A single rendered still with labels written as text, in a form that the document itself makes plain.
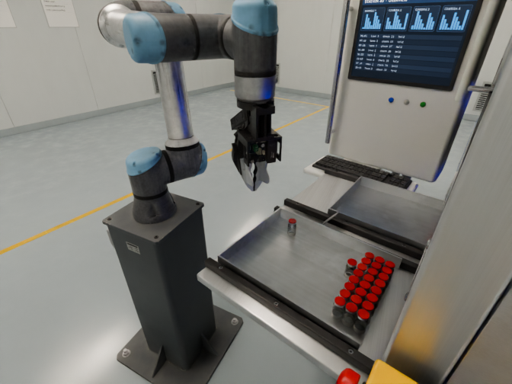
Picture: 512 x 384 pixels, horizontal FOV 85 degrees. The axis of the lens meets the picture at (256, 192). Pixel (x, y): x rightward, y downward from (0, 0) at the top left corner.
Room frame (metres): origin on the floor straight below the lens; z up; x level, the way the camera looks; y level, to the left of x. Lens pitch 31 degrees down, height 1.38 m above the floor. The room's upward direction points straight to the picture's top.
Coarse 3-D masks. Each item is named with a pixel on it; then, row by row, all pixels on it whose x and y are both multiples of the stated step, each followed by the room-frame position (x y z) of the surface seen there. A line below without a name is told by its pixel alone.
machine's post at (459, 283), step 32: (480, 128) 0.20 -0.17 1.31; (480, 160) 0.20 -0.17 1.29; (480, 192) 0.19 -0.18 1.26; (448, 224) 0.20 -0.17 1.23; (480, 224) 0.19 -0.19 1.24; (448, 256) 0.19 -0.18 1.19; (480, 256) 0.18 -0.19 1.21; (416, 288) 0.20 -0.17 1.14; (448, 288) 0.19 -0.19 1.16; (480, 288) 0.17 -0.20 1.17; (416, 320) 0.19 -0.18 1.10; (448, 320) 0.18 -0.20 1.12; (480, 320) 0.17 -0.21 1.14; (416, 352) 0.19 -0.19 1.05; (448, 352) 0.17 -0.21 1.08
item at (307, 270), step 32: (320, 224) 0.61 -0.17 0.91; (224, 256) 0.50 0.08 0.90; (256, 256) 0.52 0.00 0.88; (288, 256) 0.52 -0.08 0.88; (320, 256) 0.52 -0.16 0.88; (352, 256) 0.52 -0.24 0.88; (384, 256) 0.50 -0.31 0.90; (288, 288) 0.42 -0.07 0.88; (320, 288) 0.42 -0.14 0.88; (320, 320) 0.32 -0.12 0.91
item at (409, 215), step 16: (352, 192) 0.83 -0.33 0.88; (368, 192) 0.83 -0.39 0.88; (384, 192) 0.83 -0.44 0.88; (400, 192) 0.80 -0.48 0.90; (416, 192) 0.77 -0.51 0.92; (336, 208) 0.72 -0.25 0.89; (352, 208) 0.73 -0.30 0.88; (368, 208) 0.73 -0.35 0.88; (384, 208) 0.73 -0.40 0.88; (400, 208) 0.73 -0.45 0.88; (416, 208) 0.73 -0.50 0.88; (432, 208) 0.73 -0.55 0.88; (368, 224) 0.61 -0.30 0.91; (384, 224) 0.65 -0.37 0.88; (400, 224) 0.65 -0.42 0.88; (416, 224) 0.65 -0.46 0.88; (432, 224) 0.65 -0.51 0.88; (400, 240) 0.56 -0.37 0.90; (416, 240) 0.58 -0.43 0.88
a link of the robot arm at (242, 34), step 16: (240, 0) 0.52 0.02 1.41; (256, 0) 0.51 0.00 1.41; (240, 16) 0.51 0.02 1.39; (256, 16) 0.51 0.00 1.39; (272, 16) 0.52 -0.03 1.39; (224, 32) 0.56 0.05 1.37; (240, 32) 0.51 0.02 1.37; (256, 32) 0.50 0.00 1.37; (272, 32) 0.52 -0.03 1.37; (240, 48) 0.52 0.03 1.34; (256, 48) 0.51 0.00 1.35; (272, 48) 0.52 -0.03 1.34; (240, 64) 0.52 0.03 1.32; (256, 64) 0.51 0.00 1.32; (272, 64) 0.52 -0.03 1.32
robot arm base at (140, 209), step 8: (168, 192) 0.86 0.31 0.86; (136, 200) 0.80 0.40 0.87; (144, 200) 0.79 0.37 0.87; (152, 200) 0.79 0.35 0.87; (160, 200) 0.81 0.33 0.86; (168, 200) 0.83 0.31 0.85; (136, 208) 0.79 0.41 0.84; (144, 208) 0.78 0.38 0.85; (152, 208) 0.79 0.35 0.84; (160, 208) 0.80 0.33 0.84; (168, 208) 0.82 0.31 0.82; (176, 208) 0.86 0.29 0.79; (136, 216) 0.78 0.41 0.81; (144, 216) 0.78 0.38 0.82; (152, 216) 0.78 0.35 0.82; (160, 216) 0.78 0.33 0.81; (168, 216) 0.80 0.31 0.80
